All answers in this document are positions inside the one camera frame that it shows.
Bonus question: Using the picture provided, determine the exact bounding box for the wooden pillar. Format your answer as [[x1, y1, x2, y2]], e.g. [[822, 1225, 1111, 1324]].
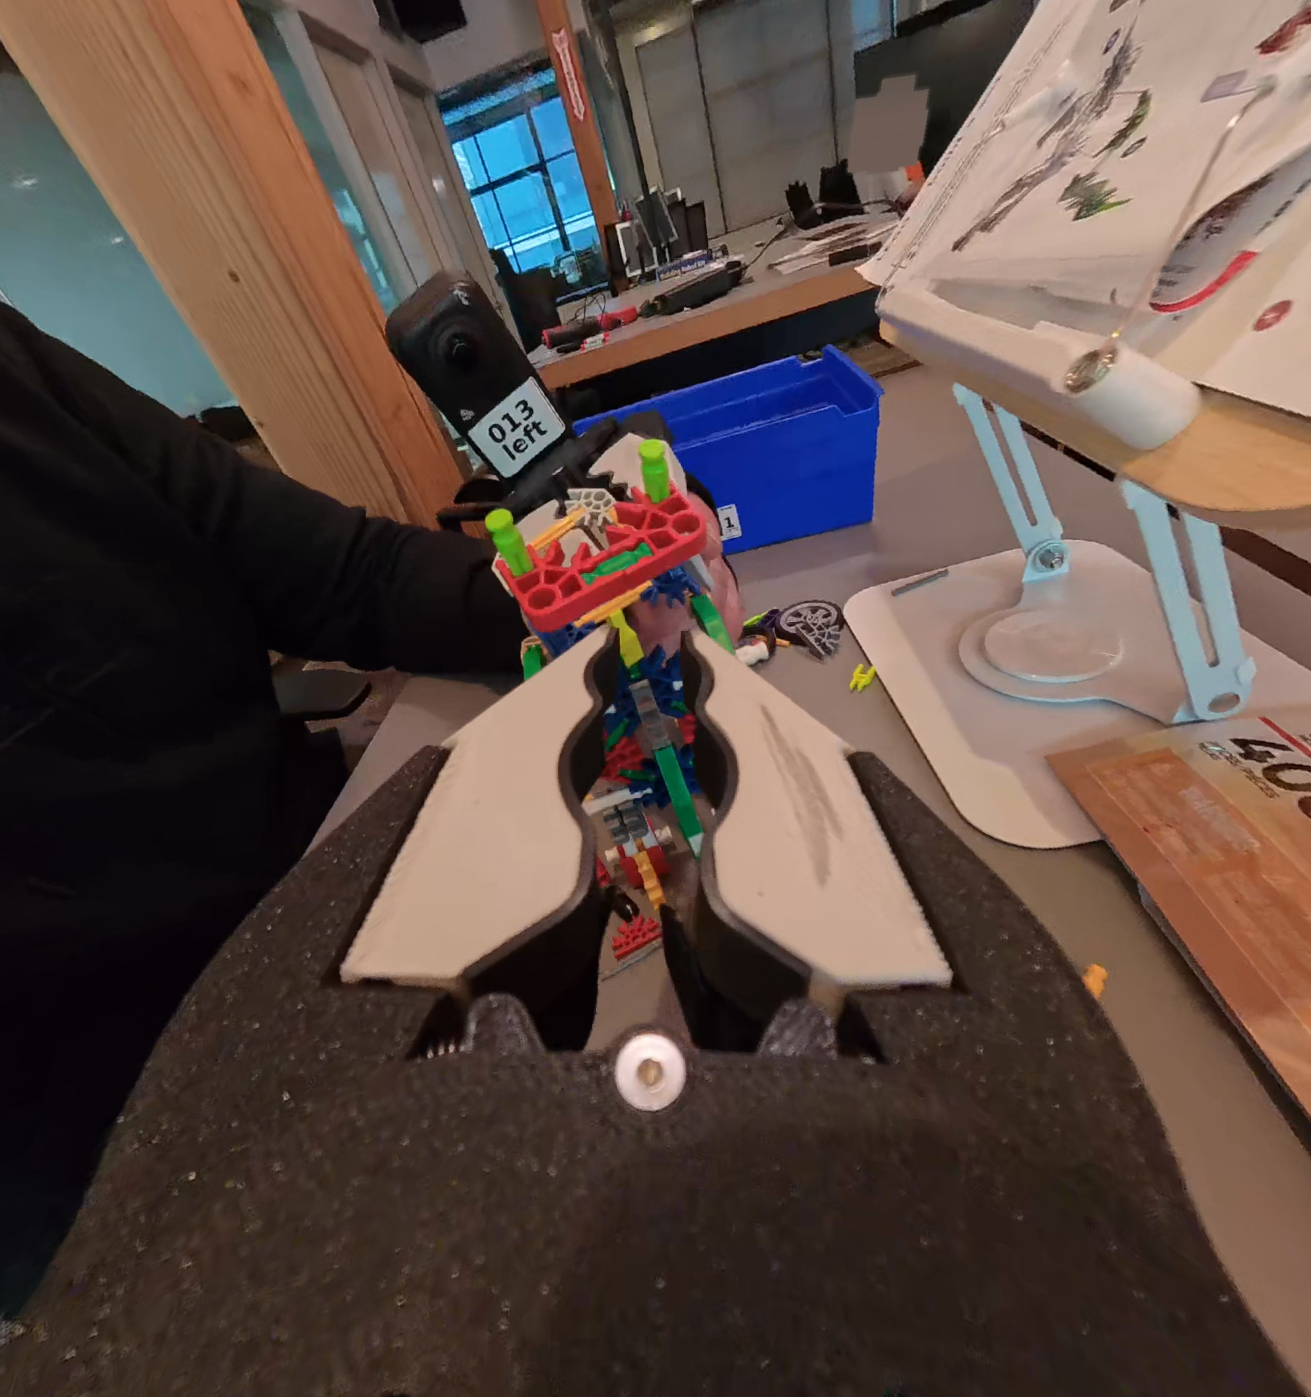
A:
[[0, 0, 472, 525]]

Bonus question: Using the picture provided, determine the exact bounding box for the black office chair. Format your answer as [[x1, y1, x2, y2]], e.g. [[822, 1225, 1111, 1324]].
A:
[[274, 667, 374, 722]]

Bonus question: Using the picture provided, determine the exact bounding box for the person's left hand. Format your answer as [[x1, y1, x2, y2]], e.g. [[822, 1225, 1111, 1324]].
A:
[[652, 574, 728, 667]]

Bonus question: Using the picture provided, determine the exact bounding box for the white page holder clip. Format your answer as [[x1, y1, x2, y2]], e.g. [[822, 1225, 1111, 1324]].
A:
[[1050, 329, 1203, 454]]

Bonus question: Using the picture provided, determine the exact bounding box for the multicolour toy model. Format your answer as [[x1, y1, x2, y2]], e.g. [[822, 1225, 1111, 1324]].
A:
[[592, 624, 723, 962]]

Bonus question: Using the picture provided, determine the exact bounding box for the red connector pair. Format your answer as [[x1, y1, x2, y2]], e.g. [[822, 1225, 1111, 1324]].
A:
[[494, 492, 716, 636]]

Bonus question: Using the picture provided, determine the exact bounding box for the background office desk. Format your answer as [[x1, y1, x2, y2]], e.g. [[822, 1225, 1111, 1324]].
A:
[[530, 253, 887, 416]]

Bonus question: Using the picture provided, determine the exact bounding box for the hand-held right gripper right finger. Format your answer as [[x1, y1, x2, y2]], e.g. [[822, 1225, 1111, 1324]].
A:
[[690, 630, 959, 1000]]

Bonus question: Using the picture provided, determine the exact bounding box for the orange rod blue connector frame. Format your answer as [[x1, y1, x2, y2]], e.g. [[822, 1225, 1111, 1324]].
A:
[[483, 438, 723, 657]]

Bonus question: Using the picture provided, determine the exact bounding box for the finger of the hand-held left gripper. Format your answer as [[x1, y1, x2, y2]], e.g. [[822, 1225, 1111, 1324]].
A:
[[509, 495, 596, 562], [683, 495, 745, 631]]

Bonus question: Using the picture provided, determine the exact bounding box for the printed toy packet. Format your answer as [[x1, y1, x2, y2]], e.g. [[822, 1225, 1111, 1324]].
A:
[[1050, 711, 1311, 1203]]

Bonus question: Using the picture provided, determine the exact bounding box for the instruction booklet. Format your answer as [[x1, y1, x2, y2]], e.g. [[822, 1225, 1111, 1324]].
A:
[[860, 0, 1311, 427]]

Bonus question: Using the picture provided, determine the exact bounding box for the person's left forearm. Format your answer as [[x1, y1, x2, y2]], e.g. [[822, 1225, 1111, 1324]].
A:
[[176, 438, 531, 680]]

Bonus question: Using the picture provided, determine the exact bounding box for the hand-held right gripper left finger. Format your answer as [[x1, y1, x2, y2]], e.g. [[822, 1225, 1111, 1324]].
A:
[[341, 634, 621, 996]]

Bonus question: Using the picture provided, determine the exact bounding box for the blue bin with sticker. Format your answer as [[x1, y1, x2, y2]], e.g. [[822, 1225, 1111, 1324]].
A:
[[577, 344, 887, 554]]

